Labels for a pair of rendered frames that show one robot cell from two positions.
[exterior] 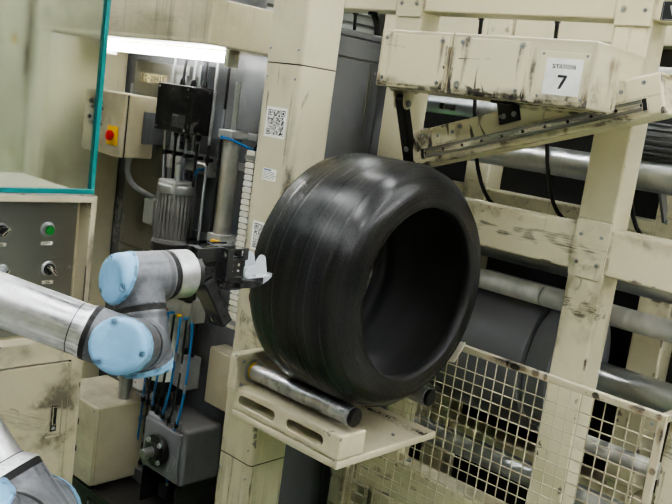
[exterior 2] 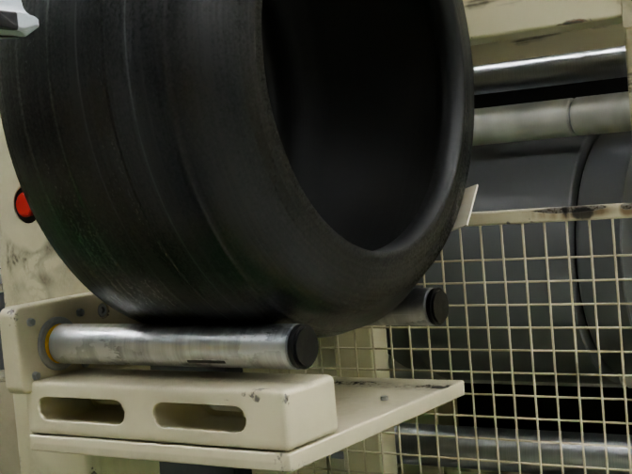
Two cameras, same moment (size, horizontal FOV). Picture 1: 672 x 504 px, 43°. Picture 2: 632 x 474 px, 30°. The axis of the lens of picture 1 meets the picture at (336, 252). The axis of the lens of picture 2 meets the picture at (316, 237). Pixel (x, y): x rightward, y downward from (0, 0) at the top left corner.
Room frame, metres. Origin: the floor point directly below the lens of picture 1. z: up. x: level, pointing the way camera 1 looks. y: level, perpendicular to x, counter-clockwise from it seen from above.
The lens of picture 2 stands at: (0.67, 0.04, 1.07)
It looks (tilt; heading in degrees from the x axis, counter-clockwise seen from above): 3 degrees down; 352
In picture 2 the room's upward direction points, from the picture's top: 5 degrees counter-clockwise
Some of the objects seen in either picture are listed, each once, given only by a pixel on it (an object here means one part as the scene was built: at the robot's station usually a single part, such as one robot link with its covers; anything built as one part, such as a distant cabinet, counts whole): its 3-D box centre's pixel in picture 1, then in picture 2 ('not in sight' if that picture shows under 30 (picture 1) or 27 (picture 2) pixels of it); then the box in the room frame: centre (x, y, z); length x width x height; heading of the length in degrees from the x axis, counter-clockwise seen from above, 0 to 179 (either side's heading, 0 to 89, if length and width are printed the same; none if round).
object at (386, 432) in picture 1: (334, 422); (255, 412); (2.03, -0.05, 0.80); 0.37 x 0.36 x 0.02; 138
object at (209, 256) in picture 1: (213, 267); not in sight; (1.61, 0.23, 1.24); 0.12 x 0.08 x 0.09; 138
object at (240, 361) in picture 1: (290, 362); (134, 324); (2.15, 0.08, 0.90); 0.40 x 0.03 x 0.10; 138
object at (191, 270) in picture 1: (177, 273); not in sight; (1.55, 0.28, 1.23); 0.10 x 0.05 x 0.09; 48
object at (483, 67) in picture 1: (502, 71); not in sight; (2.17, -0.35, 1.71); 0.61 x 0.25 x 0.15; 48
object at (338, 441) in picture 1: (296, 418); (173, 404); (1.93, 0.04, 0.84); 0.36 x 0.09 x 0.06; 48
